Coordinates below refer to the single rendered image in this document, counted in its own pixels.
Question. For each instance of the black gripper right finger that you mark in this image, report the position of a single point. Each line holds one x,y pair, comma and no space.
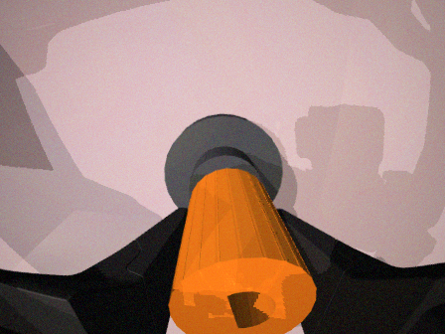
359,294

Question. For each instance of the orange knob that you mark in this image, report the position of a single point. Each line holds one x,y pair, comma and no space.
238,270

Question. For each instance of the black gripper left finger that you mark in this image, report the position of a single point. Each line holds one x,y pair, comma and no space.
126,293

